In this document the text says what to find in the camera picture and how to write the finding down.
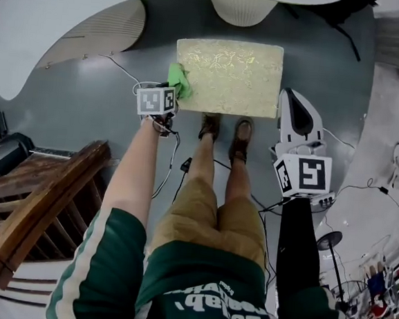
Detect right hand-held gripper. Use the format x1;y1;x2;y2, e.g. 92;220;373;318
266;86;346;210

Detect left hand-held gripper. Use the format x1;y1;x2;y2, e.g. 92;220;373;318
130;78;180;119

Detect green wiping cloth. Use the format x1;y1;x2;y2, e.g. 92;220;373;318
165;62;196;102

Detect beige patterned low table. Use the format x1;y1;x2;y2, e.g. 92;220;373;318
170;35;287;121

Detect person's right forearm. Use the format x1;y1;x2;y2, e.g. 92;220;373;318
273;196;333;296

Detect person's left forearm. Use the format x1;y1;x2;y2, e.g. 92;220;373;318
100;111;177;237

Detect white curved table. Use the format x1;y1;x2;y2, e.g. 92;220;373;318
0;0;349;131

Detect person's right brown shoe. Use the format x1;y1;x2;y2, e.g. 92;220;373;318
227;115;257;165

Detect person's brown shoe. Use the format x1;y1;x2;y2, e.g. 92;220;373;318
197;111;223;144
227;115;257;165

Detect person's left brown shoe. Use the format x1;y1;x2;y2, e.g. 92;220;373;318
197;111;223;144

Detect small black adapter box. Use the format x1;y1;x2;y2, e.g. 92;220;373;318
179;156;194;173

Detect person's left leg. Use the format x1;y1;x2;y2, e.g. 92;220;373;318
185;133;222;193

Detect person's leg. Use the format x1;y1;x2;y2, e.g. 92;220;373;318
223;156;255;206
185;133;222;193

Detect person's right leg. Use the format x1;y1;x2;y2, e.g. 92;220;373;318
223;156;255;206

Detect ribbed cream table cabinet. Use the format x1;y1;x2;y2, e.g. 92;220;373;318
36;0;149;79

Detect black standing fan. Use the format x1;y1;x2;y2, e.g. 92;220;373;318
310;229;375;317

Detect person's tan shorts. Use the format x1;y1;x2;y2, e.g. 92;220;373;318
149;173;275;267

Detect ribbed cream table leg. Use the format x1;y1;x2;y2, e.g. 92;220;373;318
205;0;279;30

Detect wooden chair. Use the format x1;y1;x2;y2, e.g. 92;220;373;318
0;130;113;319

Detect black bag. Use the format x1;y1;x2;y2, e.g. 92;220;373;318
0;106;39;187

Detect person's green shirt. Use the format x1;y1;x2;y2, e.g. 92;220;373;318
45;202;370;319

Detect thin white cable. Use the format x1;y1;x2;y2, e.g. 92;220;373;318
96;52;147;86

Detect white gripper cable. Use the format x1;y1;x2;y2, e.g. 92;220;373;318
150;129;183;201

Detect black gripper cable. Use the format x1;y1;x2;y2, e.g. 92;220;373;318
241;193;291;296

